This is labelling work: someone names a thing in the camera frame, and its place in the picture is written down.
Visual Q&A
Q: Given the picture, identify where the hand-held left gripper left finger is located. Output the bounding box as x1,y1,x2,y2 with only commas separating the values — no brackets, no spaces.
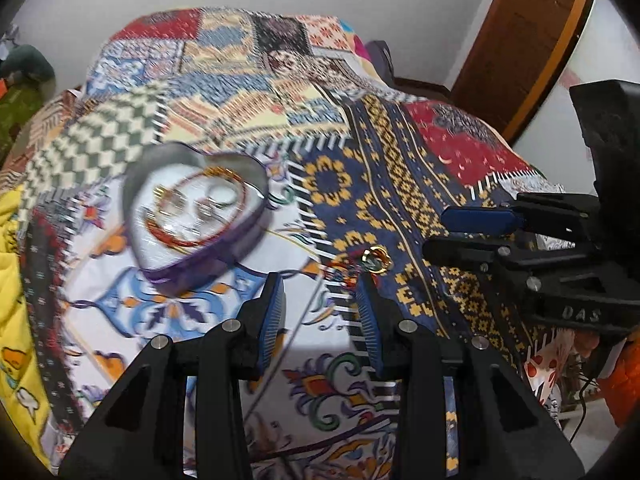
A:
59,271,287,480

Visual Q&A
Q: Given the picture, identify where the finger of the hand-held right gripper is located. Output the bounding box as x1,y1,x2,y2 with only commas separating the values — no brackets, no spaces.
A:
422,237,546,281
441,192,598,241

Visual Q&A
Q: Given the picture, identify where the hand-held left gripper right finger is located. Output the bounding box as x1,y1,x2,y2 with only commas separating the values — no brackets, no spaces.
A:
354,271,586,480

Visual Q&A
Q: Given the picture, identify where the dark red cord bracelet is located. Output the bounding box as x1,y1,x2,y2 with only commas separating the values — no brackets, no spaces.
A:
325,250,366,286

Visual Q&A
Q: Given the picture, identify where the gold ring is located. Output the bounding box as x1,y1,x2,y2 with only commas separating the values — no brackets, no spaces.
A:
362,245,392,274

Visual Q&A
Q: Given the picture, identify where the purple heart-shaped tin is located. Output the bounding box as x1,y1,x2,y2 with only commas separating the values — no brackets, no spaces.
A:
121,142,271,293

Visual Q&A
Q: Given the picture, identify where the red beaded bracelet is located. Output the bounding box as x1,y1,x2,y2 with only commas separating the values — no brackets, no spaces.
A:
144,167,250,250

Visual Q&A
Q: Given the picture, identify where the silver ring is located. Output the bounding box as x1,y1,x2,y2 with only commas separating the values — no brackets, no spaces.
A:
206,184,237,207

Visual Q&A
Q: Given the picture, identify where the person's right hand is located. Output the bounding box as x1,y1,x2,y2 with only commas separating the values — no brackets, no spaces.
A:
570,330,603,363

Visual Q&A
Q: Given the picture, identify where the colourful patchwork blanket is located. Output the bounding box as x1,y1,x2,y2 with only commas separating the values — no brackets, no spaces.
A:
15,7,566,480

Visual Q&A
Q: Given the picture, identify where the white floral bedsheet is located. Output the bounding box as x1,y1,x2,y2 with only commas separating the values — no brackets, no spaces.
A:
520,327,576,421

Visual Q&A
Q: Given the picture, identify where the white wardrobe panel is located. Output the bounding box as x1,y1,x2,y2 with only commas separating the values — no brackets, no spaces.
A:
520,0,640,146

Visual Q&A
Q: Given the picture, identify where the dark bag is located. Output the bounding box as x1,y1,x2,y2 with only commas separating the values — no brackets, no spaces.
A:
365,40,401,83

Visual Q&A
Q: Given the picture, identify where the wooden door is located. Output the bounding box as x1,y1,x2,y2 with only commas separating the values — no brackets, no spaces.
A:
452,0,598,143

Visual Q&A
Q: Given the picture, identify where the yellow blanket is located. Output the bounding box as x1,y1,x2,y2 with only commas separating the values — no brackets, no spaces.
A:
0,185,56,476

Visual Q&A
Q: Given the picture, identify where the green patterned cloth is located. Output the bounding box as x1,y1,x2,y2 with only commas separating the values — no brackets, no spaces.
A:
0,80,41,156

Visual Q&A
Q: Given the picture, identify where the grey jacket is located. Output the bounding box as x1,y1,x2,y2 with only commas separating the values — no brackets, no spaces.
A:
0,45,56,83

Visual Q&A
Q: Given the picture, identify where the thin black cable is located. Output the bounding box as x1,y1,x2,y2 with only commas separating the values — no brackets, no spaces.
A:
569,360,601,442

